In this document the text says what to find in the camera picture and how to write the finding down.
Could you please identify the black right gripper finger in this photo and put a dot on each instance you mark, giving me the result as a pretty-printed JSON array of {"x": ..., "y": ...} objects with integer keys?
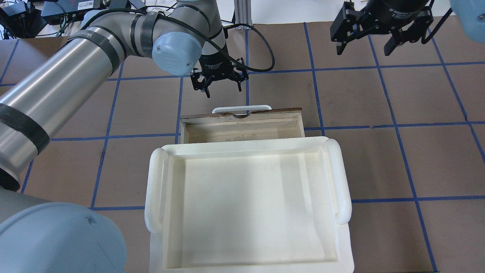
[
  {"x": 340, "y": 47},
  {"x": 398, "y": 38}
]

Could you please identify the white plastic tray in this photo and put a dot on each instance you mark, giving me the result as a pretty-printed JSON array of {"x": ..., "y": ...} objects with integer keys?
[{"x": 259, "y": 206}]

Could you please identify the wooden drawer with white handle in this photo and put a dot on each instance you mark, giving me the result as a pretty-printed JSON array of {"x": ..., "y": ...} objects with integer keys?
[{"x": 258, "y": 122}]

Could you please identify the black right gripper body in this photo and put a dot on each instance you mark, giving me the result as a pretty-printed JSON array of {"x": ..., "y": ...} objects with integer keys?
[{"x": 401, "y": 10}]

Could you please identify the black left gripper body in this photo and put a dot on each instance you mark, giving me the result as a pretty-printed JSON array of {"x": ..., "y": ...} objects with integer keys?
[{"x": 216, "y": 64}]

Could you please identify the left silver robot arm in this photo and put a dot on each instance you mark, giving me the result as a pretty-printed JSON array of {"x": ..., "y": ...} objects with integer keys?
[{"x": 41, "y": 236}]

